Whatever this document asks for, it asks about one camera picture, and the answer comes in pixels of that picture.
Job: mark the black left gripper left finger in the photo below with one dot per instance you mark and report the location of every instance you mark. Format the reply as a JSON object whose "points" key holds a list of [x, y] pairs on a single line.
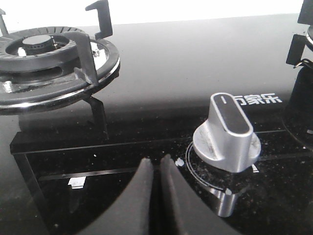
{"points": [[129, 214]]}

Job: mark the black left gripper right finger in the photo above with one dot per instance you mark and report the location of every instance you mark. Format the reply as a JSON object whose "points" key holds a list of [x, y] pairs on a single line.
{"points": [[186, 213]]}

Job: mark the left black pot support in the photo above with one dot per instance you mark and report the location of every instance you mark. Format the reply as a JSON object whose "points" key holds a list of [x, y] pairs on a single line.
{"points": [[98, 59]]}

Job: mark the black pot support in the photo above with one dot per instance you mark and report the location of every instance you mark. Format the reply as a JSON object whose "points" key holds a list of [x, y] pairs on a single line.
{"points": [[299, 42], [98, 59]]}

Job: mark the right black pot support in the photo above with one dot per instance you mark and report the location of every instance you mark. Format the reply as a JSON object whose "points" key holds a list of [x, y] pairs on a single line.
{"points": [[299, 42]]}

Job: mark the silver stove control knob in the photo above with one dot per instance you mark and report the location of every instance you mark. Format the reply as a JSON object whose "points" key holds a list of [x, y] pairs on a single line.
{"points": [[226, 140]]}

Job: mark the black glass gas cooktop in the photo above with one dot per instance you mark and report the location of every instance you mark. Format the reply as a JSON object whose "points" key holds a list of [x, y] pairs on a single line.
{"points": [[63, 166]]}

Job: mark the left gas burner head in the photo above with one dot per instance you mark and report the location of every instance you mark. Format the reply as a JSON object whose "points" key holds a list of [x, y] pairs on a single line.
{"points": [[37, 49]]}

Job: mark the metal wire pot reducer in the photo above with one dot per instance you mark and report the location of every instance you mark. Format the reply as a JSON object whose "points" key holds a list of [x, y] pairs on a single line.
{"points": [[305, 63]]}

